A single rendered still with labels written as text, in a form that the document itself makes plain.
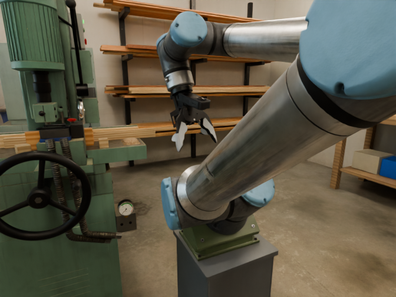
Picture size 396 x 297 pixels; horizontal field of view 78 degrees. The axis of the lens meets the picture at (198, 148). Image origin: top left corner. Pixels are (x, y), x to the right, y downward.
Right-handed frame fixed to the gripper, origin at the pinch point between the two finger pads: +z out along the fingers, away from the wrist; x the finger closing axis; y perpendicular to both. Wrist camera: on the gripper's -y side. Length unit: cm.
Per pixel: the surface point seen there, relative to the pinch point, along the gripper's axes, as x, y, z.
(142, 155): 6.0, 33.5, -3.1
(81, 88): 19, 54, -40
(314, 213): -158, 74, 83
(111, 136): 13, 48, -15
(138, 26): -107, 223, -178
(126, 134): 6.2, 46.3, -14.6
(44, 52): 32, 34, -48
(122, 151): 13.7, 34.2, -6.6
